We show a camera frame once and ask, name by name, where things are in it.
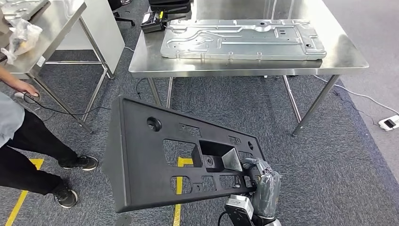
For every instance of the white partition board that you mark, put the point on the white partition board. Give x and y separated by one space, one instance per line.
103 31

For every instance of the person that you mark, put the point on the person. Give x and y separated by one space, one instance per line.
28 140

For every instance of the black plastic panel part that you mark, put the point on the black plastic panel part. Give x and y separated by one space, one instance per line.
140 168

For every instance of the black remote controller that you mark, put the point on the black remote controller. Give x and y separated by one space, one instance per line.
152 23

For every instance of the black zip case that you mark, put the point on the black zip case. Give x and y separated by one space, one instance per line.
170 5

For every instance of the small handheld switch device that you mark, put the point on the small handheld switch device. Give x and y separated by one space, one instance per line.
31 98

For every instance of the stainless steel side table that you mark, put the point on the stainless steel side table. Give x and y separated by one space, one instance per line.
56 21

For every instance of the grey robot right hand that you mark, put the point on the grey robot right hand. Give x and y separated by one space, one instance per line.
268 193

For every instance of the black office chair base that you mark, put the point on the black office chair base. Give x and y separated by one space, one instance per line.
123 19

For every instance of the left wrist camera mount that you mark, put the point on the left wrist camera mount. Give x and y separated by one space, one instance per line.
124 220

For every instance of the stamped grey metal panel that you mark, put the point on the stamped grey metal panel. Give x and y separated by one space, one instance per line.
243 46

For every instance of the white power strip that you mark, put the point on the white power strip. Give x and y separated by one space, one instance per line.
389 123

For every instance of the stainless steel workbench table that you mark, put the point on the stainless steel workbench table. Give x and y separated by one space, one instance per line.
339 59

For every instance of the clear plastic bag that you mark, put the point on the clear plastic bag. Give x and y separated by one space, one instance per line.
21 39

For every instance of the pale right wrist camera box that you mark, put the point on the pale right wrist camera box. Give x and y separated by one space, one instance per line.
240 202

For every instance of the person's hand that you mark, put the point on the person's hand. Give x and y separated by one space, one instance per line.
26 87

